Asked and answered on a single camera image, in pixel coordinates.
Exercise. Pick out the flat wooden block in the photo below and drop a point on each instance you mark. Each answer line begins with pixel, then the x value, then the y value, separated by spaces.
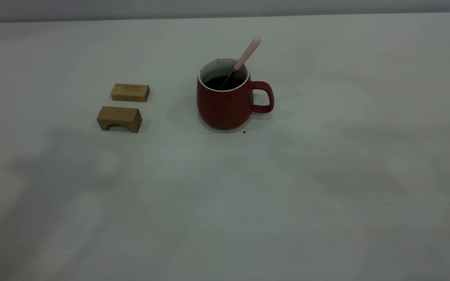
pixel 131 93

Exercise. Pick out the arched wooden block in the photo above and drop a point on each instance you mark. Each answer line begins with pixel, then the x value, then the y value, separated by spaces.
pixel 119 115

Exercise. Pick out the dark coffee liquid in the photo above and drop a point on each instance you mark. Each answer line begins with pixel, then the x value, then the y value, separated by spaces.
pixel 217 83

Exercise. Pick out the red ceramic mug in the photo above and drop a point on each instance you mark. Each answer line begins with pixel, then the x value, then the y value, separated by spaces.
pixel 225 111

